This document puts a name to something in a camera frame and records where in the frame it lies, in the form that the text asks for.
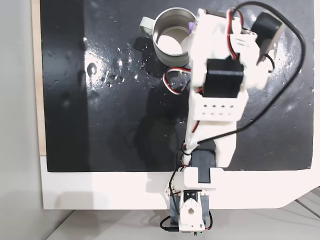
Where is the black power cable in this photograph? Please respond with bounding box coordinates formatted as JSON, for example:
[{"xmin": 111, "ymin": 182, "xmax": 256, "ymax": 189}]
[{"xmin": 159, "ymin": 215, "xmax": 181, "ymax": 233}]

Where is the black oval camera box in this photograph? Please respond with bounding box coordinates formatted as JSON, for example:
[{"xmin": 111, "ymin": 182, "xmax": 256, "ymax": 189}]
[{"xmin": 251, "ymin": 11, "xmax": 285, "ymax": 60}]

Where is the metal cup with handle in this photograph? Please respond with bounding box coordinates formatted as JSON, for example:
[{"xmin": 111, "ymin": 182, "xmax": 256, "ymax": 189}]
[{"xmin": 139, "ymin": 7, "xmax": 198, "ymax": 67}]

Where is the black glossy mat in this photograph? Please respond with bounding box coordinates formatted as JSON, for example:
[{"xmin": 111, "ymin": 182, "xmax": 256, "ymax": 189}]
[{"xmin": 39, "ymin": 0, "xmax": 315, "ymax": 173}]

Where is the red white black servo cable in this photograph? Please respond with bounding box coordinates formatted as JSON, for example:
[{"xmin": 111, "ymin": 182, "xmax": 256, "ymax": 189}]
[{"xmin": 161, "ymin": 66, "xmax": 194, "ymax": 95}]

